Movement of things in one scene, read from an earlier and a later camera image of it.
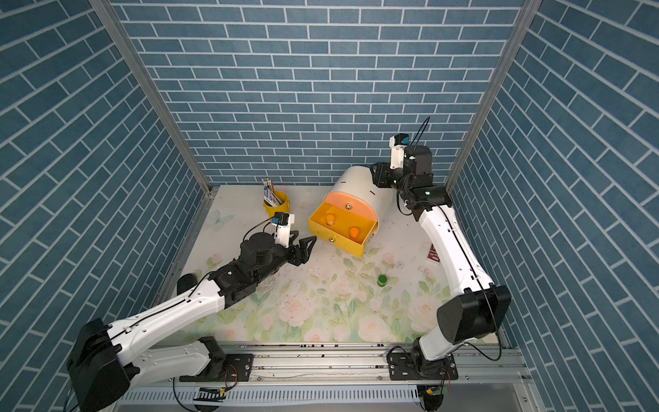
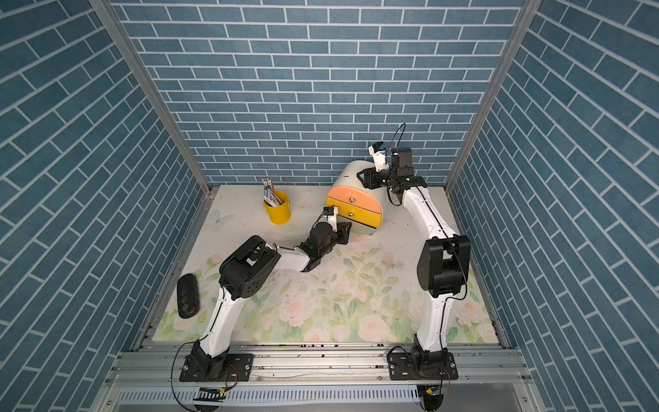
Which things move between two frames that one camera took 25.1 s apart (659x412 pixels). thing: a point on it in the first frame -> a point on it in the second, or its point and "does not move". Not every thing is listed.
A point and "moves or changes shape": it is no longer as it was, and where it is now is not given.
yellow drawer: (341, 227) moves or changes shape
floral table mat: (394, 293) does not move
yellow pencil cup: (283, 208) does not move
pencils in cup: (269, 196) does not move
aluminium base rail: (348, 378) does not move
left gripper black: (303, 255) -> (341, 235)
